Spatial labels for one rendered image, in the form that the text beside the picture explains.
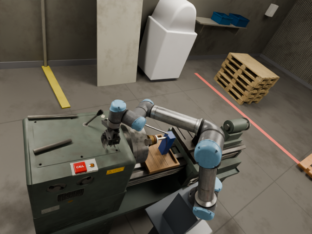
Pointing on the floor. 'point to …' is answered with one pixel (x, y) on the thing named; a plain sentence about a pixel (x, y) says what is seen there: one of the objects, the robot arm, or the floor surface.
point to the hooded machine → (167, 40)
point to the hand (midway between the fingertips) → (107, 145)
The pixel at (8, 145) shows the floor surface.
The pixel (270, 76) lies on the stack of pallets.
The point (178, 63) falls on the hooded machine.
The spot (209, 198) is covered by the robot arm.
